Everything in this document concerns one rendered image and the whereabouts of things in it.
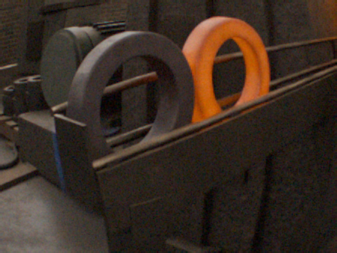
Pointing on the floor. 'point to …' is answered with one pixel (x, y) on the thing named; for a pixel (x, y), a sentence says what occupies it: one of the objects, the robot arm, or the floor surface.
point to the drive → (60, 41)
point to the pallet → (20, 105)
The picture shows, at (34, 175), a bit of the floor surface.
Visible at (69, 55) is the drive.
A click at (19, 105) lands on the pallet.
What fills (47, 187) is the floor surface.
